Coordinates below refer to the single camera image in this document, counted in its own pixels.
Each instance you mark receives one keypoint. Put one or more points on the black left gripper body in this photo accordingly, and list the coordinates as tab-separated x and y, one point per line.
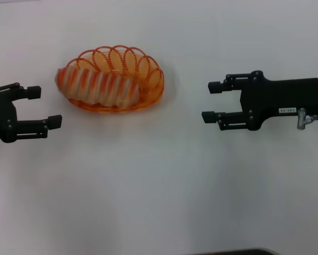
2	119

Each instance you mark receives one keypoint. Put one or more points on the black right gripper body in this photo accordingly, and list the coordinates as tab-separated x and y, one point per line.
280	98

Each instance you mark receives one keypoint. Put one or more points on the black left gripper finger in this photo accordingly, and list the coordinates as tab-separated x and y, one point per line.
23	91
39	127

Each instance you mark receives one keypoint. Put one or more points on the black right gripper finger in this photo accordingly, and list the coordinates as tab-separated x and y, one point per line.
230	83
227	120

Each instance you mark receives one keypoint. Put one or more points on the orange striped bread loaf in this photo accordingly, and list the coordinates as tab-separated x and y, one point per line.
100	87

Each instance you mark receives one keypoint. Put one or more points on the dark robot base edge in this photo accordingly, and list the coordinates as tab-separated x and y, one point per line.
235	251

